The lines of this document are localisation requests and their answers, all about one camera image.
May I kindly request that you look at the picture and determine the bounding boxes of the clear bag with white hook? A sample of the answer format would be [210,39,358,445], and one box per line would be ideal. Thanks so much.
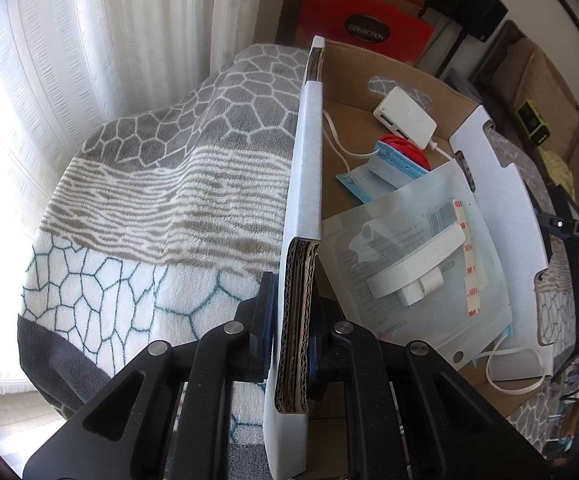
[318,162,512,368]

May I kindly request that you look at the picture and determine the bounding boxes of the cardboard tray box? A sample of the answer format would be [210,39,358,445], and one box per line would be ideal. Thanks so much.
[264,37,553,479]

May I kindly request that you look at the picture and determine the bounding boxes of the red cord bundle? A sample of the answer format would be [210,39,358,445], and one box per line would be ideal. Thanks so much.
[377,134,434,172]

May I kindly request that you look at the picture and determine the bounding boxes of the blue surgical face masks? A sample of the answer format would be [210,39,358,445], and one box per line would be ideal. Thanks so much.
[335,140,555,396]

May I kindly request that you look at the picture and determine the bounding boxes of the white USB hub with cable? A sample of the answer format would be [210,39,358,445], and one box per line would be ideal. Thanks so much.
[321,84,453,172]

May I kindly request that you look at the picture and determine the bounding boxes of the yellow checked cloth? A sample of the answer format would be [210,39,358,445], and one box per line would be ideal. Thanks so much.
[539,148,576,200]

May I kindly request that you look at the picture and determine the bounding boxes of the green alarm clock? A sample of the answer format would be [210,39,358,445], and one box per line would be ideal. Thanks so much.
[515,99,551,146]

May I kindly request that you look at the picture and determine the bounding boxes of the patterned grey white blanket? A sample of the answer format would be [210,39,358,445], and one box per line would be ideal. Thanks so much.
[16,41,316,480]

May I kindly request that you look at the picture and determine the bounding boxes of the brown padded headboard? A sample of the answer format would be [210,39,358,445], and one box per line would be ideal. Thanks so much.
[469,20,579,207]

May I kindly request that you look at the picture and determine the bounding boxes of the right black speaker on stand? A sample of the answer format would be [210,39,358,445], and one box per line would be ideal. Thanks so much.
[435,0,507,78]

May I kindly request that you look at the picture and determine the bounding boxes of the red collection gift bag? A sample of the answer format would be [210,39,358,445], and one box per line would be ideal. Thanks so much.
[295,0,434,64]

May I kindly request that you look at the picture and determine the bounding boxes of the white sheer curtain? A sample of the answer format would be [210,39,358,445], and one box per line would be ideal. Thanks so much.
[0,0,260,392]

